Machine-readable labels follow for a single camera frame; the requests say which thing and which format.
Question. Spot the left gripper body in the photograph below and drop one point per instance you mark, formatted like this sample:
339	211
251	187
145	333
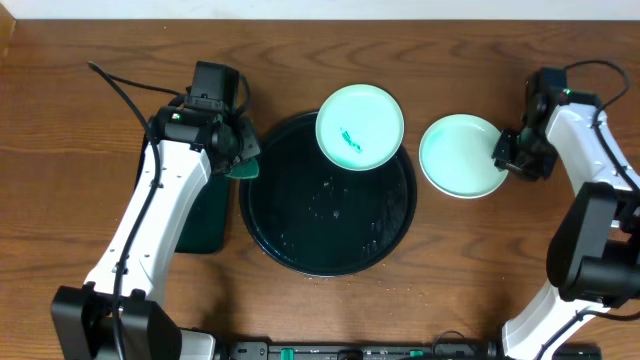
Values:
247	146

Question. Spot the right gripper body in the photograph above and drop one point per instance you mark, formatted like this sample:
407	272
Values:
528	150

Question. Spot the green sponge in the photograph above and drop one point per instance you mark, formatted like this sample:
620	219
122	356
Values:
247	169

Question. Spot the green plate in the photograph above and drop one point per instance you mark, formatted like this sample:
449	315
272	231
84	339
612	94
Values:
455	156
359	127

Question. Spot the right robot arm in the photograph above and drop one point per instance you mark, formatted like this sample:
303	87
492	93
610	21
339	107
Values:
592	263

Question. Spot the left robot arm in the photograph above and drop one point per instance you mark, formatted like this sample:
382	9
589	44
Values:
117	313

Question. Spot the rectangular dark green tray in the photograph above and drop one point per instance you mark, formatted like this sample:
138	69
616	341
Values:
205	215

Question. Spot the round black tray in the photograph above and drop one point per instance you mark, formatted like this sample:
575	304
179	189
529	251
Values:
317	218

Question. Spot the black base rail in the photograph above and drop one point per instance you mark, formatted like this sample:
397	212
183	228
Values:
443	350

